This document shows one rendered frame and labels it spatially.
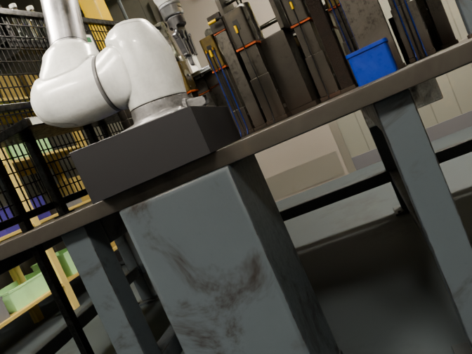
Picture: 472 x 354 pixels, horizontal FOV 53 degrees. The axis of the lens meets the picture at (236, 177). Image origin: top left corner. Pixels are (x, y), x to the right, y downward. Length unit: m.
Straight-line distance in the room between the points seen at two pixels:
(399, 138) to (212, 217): 0.45
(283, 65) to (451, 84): 2.92
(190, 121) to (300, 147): 3.29
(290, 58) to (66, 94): 0.72
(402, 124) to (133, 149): 0.59
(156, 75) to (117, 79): 0.10
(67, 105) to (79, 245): 0.36
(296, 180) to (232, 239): 3.26
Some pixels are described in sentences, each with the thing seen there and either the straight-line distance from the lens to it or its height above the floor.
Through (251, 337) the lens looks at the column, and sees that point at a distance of 1.18.
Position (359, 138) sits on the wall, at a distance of 4.31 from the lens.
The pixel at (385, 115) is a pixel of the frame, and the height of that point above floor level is 0.62.
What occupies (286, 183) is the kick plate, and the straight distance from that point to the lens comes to 4.34.
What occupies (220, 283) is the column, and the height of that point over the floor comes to 0.41.
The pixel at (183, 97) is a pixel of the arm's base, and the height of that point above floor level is 0.85.
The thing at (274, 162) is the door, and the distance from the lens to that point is 4.32.
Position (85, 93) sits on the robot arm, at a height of 0.96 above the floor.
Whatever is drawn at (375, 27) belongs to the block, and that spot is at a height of 0.83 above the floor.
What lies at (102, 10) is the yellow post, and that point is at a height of 1.62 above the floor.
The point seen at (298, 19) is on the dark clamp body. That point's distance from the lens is 1.59.
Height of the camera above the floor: 0.71
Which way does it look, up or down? 5 degrees down
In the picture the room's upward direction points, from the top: 24 degrees counter-clockwise
